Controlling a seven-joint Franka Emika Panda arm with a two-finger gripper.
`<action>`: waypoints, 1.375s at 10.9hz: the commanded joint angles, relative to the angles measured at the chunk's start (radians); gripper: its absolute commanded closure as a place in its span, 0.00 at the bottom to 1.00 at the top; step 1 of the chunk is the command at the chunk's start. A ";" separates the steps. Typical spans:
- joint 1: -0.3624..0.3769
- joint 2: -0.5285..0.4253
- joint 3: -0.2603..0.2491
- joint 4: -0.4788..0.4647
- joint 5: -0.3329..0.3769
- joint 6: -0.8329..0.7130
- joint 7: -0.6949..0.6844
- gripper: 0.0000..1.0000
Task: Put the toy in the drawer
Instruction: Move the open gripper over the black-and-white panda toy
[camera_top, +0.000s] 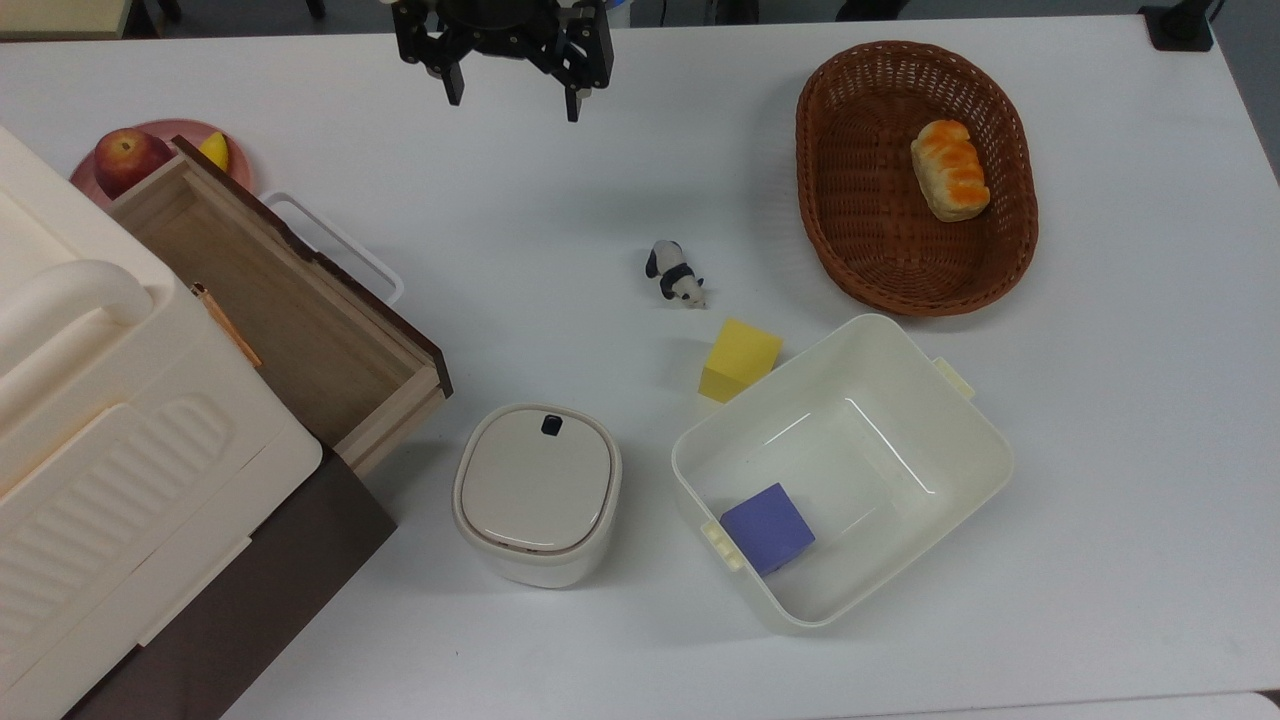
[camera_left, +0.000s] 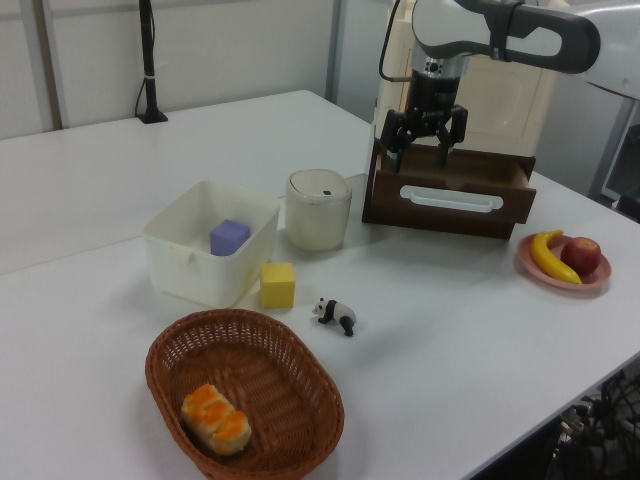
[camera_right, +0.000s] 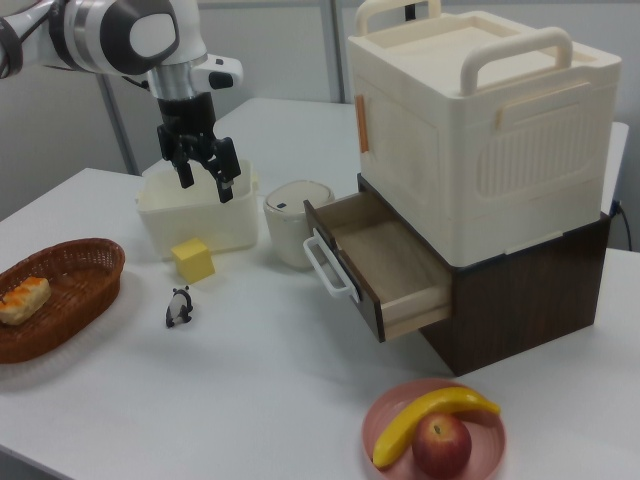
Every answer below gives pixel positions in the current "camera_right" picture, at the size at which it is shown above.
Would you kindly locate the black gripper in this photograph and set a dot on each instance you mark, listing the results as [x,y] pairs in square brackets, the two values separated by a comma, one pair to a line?
[186,125]

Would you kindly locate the panda toy figure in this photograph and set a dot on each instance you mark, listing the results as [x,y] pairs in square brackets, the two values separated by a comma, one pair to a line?
[178,306]

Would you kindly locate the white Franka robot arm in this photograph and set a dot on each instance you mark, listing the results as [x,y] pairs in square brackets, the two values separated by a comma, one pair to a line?
[100,35]

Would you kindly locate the toy bread slice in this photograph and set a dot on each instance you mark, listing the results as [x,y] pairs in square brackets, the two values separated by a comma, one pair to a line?
[22,301]

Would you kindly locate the yellow toy banana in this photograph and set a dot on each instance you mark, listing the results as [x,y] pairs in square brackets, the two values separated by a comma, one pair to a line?
[430,420]

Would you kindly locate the dark wood drawer cabinet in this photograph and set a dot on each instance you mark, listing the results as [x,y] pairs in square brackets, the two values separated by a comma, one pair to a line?
[520,310]

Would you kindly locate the red toy apple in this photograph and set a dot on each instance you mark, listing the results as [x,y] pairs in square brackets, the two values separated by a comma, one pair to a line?
[441,445]

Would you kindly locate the white plastic tub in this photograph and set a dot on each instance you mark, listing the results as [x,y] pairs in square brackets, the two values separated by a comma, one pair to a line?
[200,210]

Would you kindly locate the yellow foam cube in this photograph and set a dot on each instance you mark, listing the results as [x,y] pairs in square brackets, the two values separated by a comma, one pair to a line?
[193,260]

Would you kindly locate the white round lidded canister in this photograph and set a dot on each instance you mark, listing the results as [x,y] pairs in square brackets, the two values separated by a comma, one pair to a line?
[292,220]

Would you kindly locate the brown wicker basket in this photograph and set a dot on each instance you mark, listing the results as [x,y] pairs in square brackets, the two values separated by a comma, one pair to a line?
[60,300]

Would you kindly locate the cream plastic storage box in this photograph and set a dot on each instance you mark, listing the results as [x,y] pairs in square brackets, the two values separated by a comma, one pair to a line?
[490,145]

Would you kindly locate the pink plate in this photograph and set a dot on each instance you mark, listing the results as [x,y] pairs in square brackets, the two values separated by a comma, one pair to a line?
[435,430]

